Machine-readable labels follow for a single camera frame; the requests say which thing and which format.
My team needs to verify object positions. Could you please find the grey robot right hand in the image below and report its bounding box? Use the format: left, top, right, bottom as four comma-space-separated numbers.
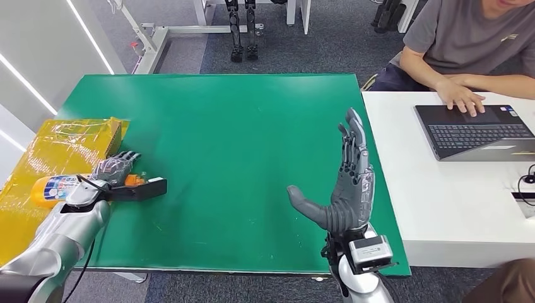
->
286, 107, 376, 234

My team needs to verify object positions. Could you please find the person's left hand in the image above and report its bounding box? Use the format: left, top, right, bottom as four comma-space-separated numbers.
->
443, 74, 473, 85

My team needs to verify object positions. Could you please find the person's right hand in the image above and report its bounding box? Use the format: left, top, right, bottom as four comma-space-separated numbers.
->
434, 79, 486, 118

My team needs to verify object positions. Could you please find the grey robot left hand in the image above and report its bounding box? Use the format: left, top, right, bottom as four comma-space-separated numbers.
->
91, 150, 142, 187

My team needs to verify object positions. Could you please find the orange juice bottle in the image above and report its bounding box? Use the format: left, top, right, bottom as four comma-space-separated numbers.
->
30, 173, 147, 209

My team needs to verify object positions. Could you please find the dark grey laptop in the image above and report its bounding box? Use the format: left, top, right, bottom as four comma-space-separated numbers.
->
413, 104, 535, 162

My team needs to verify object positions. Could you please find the person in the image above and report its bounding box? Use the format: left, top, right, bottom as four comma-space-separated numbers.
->
370, 0, 535, 118

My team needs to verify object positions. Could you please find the yellow taped cardboard box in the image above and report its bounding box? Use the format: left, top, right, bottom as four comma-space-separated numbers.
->
0, 117, 131, 267

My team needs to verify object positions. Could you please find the black upright equipment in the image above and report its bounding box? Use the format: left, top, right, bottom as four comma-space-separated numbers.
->
372, 0, 404, 34

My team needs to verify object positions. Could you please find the white LED light strip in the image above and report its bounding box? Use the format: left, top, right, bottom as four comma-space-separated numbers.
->
66, 0, 114, 75
0, 52, 58, 115
0, 128, 26, 152

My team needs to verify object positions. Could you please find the white table leg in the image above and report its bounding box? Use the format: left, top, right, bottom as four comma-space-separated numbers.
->
286, 0, 313, 35

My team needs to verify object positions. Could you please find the brown rounded object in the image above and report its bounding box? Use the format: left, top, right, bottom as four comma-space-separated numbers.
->
459, 258, 535, 303

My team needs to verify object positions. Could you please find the hanging humanoid robot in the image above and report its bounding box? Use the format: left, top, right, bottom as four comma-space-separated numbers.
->
225, 0, 260, 64

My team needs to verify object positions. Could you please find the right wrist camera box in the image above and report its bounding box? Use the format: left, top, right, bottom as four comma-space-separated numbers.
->
348, 235, 399, 276

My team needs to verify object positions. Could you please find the black desk cable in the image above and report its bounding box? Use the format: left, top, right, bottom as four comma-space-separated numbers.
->
517, 164, 535, 207

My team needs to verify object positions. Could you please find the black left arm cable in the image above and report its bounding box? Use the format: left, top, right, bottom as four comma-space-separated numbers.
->
61, 238, 97, 303

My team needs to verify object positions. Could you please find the white gantry frame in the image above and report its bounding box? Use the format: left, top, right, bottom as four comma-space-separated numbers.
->
106, 0, 265, 75

